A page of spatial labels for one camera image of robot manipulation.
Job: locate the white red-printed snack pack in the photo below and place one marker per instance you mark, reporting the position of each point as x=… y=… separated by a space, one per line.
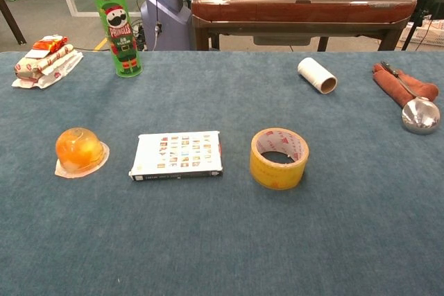
x=41 y=63

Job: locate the black tripod stand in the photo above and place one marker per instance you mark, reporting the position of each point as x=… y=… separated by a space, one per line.
x=421 y=11

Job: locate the white paper roll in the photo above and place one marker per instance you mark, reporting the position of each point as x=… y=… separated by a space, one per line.
x=312 y=70

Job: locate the dark furniture leg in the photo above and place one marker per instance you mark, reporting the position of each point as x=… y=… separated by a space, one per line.
x=14 y=25

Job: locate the white plastic crate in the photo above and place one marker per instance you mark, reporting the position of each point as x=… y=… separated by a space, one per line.
x=430 y=34

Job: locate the orange jelly cup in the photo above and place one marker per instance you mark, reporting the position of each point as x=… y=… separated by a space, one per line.
x=79 y=150

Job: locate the blue felt tablecloth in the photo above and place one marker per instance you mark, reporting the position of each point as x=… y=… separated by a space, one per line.
x=208 y=240

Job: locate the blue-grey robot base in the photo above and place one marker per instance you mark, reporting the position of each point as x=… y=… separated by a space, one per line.
x=166 y=15

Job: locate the brown mahjong table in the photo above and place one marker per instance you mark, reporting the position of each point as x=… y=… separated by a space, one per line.
x=295 y=10

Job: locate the brown cloth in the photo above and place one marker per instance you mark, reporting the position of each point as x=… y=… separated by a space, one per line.
x=388 y=82

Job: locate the white card box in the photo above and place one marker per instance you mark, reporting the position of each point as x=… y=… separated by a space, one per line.
x=173 y=154

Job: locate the green Pringles can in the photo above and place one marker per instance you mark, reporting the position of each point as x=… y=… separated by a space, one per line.
x=121 y=32

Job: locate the metal ladle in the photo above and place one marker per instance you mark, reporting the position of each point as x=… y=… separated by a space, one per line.
x=419 y=117

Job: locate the yellow tape roll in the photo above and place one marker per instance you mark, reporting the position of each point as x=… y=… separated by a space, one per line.
x=277 y=174

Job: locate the orange snack packet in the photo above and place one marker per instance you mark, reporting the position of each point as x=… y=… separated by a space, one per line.
x=52 y=43

